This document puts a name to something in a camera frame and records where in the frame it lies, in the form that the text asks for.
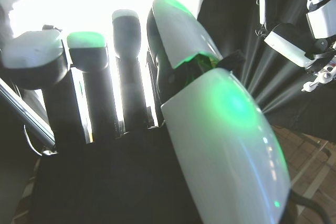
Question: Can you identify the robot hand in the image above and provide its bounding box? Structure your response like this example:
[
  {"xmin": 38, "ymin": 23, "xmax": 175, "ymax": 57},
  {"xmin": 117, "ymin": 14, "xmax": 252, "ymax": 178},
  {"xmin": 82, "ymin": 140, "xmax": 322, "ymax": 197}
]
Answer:
[{"xmin": 1, "ymin": 0, "xmax": 292, "ymax": 224}]

